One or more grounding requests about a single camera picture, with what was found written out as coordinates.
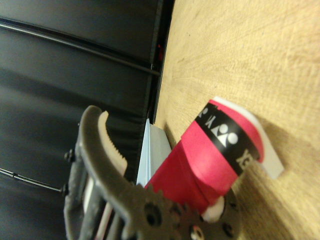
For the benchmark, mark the black curtain stand pole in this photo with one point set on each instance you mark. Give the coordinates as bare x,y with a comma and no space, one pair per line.
150,70
37,183

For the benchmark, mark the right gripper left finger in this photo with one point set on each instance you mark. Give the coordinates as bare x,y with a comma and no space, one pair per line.
75,205

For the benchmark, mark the blue litter tray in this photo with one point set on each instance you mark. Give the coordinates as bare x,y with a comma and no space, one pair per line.
157,145

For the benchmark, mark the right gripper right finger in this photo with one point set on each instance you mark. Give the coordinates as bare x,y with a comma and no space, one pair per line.
100,160

